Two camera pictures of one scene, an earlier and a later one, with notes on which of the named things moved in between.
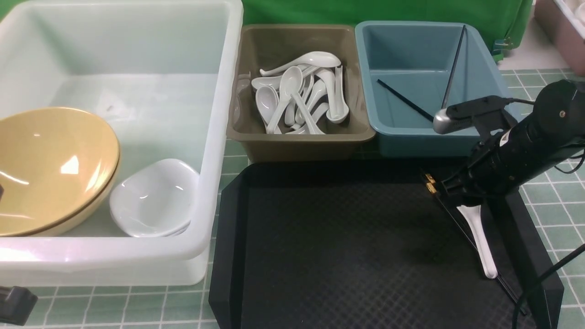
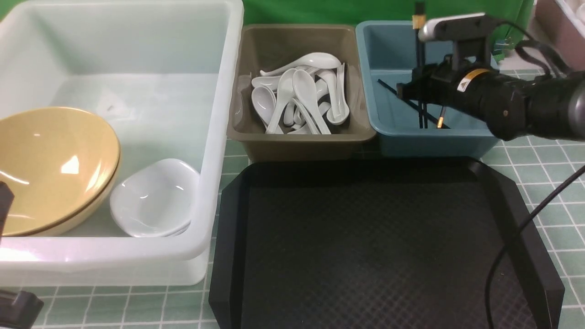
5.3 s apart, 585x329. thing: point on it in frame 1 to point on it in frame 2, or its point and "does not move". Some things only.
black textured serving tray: [363, 245] does not move
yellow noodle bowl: [55, 183] does not move
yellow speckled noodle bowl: [57, 166] does not move
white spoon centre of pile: [291, 82] does not move
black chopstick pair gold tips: [431, 184] to [418, 20]
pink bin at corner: [563, 23] does not move
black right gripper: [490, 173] to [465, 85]
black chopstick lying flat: [405, 99] does not move
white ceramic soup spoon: [472, 215] to [306, 89]
